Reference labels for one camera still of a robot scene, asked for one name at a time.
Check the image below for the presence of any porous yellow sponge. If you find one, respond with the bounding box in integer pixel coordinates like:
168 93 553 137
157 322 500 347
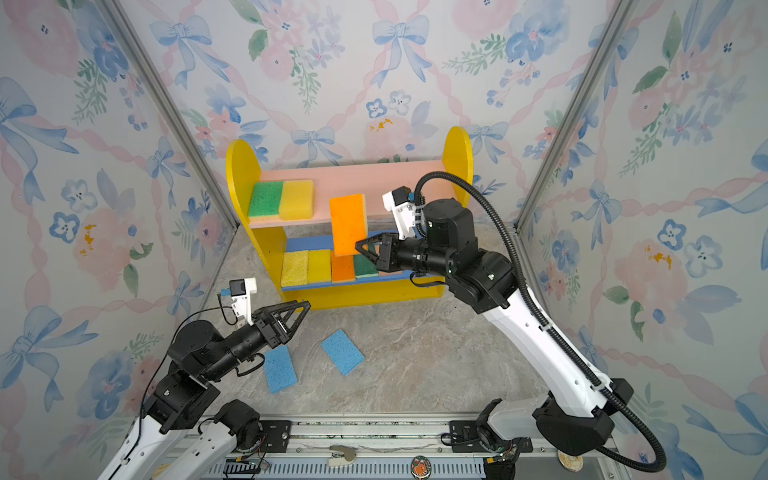
280 251 309 289

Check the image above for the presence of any bright green scrub sponge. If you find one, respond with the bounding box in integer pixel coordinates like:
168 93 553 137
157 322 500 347
248 181 284 219

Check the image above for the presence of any pink upper shelf board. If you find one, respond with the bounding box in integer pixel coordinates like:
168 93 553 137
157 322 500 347
249 160 446 228

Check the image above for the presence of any yellow shelf unit frame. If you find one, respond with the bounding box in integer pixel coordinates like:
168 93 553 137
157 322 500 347
226 127 474 310

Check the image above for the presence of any dark green scrub sponge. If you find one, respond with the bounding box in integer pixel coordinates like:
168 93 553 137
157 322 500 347
353 255 379 279

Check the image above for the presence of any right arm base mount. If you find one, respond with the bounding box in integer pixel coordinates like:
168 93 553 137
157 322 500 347
440 399 533 464

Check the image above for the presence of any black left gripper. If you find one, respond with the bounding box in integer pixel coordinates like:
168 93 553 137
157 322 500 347
206 300 307 385

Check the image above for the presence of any round sticker badge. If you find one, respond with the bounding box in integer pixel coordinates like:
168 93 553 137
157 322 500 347
410 455 432 480

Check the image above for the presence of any light blue sponge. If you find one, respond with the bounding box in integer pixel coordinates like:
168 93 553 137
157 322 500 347
263 345 298 394
321 330 365 376

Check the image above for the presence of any black corrugated cable hose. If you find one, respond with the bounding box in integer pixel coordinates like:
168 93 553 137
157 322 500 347
412 171 668 474

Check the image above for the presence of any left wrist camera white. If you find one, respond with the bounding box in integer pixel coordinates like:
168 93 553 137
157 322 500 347
221 277 258 327

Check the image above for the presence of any thin black cable left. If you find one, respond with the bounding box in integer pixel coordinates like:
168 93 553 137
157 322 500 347
136 293 241 433

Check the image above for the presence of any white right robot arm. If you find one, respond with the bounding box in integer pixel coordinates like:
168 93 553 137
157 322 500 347
356 189 616 456

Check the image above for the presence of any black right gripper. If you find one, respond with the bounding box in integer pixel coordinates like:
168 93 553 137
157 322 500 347
357 233 458 284

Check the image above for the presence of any orange scrub sponge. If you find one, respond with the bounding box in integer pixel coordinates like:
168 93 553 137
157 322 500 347
331 255 356 283

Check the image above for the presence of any pale yellow sponge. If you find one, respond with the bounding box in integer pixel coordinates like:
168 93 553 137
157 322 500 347
329 194 368 256

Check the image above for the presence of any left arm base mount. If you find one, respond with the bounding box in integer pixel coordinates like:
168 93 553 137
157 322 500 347
235 420 293 454

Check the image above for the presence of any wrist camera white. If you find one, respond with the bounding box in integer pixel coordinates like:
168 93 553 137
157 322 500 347
221 277 258 327
382 186 424 240

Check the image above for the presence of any round beige disc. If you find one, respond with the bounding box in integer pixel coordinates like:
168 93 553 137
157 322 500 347
557 451 584 473

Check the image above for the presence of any beige clip on rail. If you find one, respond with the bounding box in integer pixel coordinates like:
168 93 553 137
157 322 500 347
328 445 357 468

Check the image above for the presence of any yellow scrub sponge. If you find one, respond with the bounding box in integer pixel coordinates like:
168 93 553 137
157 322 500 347
307 250 332 284

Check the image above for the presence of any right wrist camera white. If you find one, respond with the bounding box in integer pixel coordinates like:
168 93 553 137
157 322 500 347
382 186 424 240

